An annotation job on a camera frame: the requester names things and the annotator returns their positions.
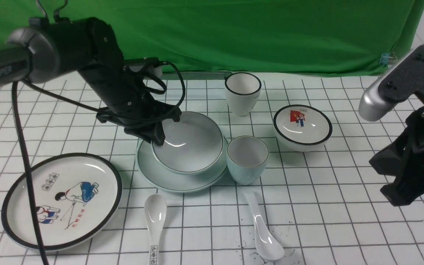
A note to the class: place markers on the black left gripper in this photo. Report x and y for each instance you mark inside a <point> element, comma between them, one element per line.
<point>142,117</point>

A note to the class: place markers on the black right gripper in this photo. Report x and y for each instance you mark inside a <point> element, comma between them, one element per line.
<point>404,160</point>

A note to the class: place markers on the pale blue bowl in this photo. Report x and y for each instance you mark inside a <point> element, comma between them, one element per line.
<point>192,145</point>

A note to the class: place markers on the pale blue cup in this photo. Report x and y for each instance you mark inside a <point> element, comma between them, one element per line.
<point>246,159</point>

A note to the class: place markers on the plain white ceramic spoon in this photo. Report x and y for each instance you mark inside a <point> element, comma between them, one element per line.
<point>267,247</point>

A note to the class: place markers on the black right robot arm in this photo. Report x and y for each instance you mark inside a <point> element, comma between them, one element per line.
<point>402,80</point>

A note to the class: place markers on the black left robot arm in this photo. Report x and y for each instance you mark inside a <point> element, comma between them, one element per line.
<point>42,52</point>

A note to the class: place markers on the pale blue plate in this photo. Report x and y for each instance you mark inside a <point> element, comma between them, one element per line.
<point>165,180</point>

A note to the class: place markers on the white spoon with lettering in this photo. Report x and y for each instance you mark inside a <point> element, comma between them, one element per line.
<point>155,210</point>

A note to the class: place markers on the black-rimmed white cup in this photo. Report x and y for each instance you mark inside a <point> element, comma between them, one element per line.
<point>242,91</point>

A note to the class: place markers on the black-rimmed cartoon plate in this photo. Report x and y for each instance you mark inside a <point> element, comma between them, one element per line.
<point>76,195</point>

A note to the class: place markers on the blue binder clip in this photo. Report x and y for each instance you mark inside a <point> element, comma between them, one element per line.
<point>388,59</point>

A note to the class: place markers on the black-rimmed cartoon bowl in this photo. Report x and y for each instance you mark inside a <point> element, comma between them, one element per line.
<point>301,128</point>

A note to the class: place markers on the green backdrop cloth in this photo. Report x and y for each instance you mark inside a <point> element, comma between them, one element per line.
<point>329,38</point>

